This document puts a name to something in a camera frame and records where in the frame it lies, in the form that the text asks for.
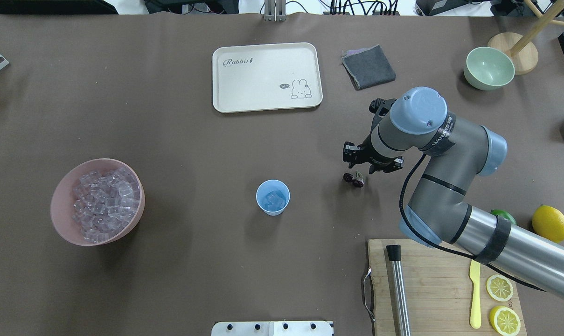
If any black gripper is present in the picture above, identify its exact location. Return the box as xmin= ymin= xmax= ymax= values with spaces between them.
xmin=343 ymin=135 xmax=404 ymax=174

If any dark cherries pair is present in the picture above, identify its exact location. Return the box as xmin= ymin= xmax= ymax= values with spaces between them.
xmin=343 ymin=171 xmax=365 ymax=189

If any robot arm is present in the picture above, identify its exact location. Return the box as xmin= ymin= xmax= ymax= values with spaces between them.
xmin=343 ymin=86 xmax=564 ymax=299

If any light blue plastic cup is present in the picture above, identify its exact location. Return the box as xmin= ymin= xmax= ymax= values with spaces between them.
xmin=256 ymin=180 xmax=290 ymax=216

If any wooden cup tree stand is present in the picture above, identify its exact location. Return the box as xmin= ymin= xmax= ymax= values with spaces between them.
xmin=487 ymin=0 xmax=564 ymax=75

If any pink bowl of ice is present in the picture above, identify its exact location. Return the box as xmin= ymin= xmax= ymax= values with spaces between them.
xmin=50 ymin=159 xmax=145 ymax=246

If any grey folded cloth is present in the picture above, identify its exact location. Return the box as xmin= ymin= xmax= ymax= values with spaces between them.
xmin=341 ymin=45 xmax=397 ymax=90

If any steel muddler black tip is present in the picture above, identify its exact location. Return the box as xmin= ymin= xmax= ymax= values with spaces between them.
xmin=386 ymin=245 xmax=412 ymax=336

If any green lime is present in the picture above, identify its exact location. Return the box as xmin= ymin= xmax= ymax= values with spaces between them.
xmin=490 ymin=209 xmax=518 ymax=225

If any mint green bowl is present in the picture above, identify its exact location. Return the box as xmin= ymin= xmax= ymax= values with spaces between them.
xmin=463 ymin=47 xmax=515 ymax=91

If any beige rabbit tray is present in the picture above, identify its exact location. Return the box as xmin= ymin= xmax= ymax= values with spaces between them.
xmin=212 ymin=42 xmax=323 ymax=113

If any yellow plastic knife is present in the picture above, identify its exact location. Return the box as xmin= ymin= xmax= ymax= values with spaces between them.
xmin=469 ymin=260 xmax=481 ymax=329

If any wooden cutting board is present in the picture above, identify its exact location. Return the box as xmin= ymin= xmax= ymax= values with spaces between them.
xmin=366 ymin=239 xmax=500 ymax=336

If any lemon half slice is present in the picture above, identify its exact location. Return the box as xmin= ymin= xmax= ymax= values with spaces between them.
xmin=489 ymin=306 xmax=522 ymax=336
xmin=485 ymin=274 xmax=514 ymax=302

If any whole yellow lemon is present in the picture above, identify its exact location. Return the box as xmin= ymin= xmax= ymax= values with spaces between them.
xmin=531 ymin=204 xmax=564 ymax=243

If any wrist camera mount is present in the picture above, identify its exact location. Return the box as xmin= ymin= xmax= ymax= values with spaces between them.
xmin=369 ymin=98 xmax=397 ymax=132

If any aluminium frame post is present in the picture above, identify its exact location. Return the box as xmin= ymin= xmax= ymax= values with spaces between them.
xmin=263 ymin=0 xmax=287 ymax=22

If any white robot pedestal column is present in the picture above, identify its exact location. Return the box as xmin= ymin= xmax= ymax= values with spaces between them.
xmin=211 ymin=320 xmax=335 ymax=336

